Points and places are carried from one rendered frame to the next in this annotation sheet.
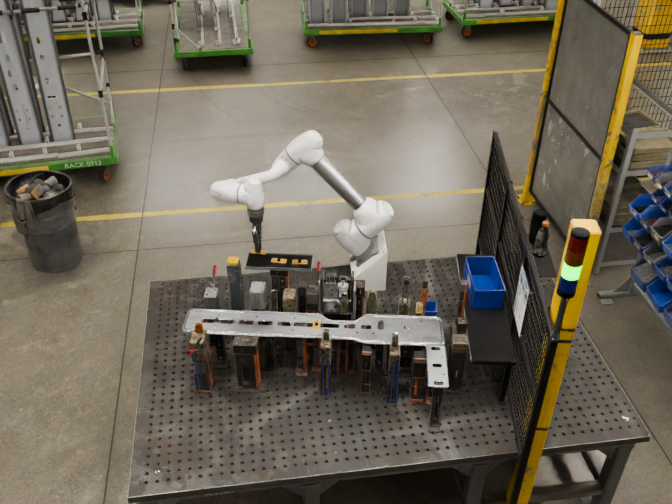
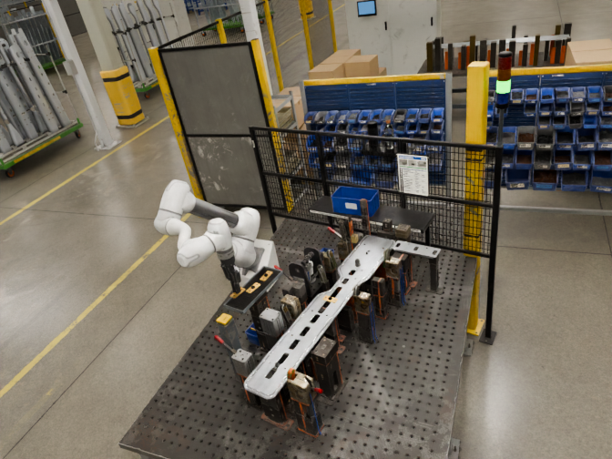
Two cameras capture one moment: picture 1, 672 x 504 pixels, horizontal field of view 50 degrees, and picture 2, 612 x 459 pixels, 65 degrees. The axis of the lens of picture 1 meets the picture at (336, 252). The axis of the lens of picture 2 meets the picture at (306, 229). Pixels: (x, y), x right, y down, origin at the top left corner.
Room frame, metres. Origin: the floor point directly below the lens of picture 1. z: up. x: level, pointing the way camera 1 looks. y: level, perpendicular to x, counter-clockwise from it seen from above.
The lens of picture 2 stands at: (1.69, 1.85, 2.79)
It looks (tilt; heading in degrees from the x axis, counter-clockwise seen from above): 32 degrees down; 305
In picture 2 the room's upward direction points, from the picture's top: 11 degrees counter-clockwise
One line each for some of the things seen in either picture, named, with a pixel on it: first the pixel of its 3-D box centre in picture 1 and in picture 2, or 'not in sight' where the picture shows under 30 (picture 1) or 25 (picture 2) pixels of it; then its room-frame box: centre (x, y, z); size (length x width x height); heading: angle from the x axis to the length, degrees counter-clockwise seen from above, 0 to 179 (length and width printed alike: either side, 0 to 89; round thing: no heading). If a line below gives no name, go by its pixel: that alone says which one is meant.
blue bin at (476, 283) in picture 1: (483, 282); (355, 200); (3.10, -0.81, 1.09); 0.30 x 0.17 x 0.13; 2
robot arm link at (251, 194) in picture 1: (252, 192); (217, 234); (3.21, 0.44, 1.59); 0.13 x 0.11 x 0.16; 77
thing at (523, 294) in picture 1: (522, 300); (413, 174); (2.70, -0.91, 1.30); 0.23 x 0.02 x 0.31; 177
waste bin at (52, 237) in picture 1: (48, 223); not in sight; (4.74, 2.29, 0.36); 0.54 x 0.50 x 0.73; 8
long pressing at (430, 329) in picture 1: (312, 326); (330, 302); (2.84, 0.12, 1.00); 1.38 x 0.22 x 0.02; 87
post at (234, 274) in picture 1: (236, 293); (234, 350); (3.21, 0.57, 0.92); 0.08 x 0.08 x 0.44; 87
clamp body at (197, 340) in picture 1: (201, 361); (306, 403); (2.69, 0.70, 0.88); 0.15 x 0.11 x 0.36; 177
